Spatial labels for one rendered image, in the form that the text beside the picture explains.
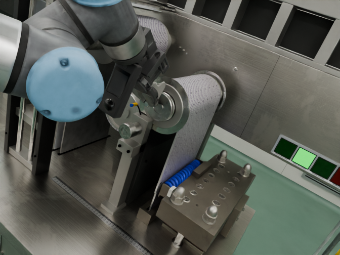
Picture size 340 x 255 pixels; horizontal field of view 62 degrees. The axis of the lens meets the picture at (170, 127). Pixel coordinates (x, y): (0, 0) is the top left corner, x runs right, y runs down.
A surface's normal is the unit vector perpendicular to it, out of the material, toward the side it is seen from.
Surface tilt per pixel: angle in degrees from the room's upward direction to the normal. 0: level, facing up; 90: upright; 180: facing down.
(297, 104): 90
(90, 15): 80
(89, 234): 0
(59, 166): 0
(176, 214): 90
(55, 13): 56
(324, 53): 90
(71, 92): 90
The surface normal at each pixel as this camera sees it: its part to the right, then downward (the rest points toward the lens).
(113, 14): 0.56, 0.72
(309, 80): -0.50, 0.23
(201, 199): 0.31, -0.85
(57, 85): 0.44, 0.52
